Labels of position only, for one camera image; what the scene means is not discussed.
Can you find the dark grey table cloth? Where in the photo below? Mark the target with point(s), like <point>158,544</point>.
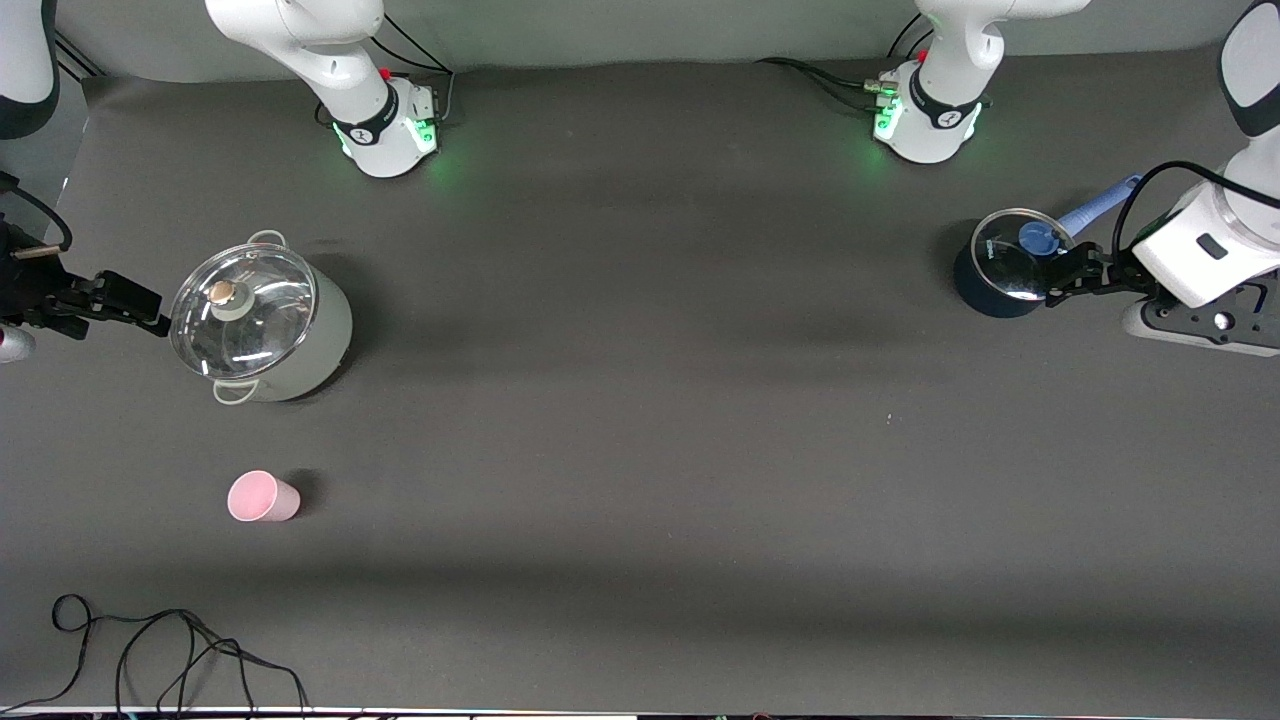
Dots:
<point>640,500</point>

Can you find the glass lid with blue knob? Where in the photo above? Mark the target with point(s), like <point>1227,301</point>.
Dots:
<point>1005,265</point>

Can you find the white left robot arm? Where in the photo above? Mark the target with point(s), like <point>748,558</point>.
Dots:
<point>935,135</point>

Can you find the pale green stockpot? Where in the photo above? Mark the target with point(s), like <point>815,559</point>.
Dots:
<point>322,340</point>

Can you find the dark blue saucepan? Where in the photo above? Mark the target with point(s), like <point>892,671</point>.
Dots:
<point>975,295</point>

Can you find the black aluminium frame rail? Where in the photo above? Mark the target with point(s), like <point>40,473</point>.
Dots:
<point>80,58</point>

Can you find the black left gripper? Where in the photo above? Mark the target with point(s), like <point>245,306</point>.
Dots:
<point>1112,273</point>

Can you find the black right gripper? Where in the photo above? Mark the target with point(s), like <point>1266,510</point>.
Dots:
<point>22,284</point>

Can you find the pink plastic cup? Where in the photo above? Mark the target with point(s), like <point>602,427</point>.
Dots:
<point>262,498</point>

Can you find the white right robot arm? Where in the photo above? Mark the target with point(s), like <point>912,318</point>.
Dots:
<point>330,60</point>

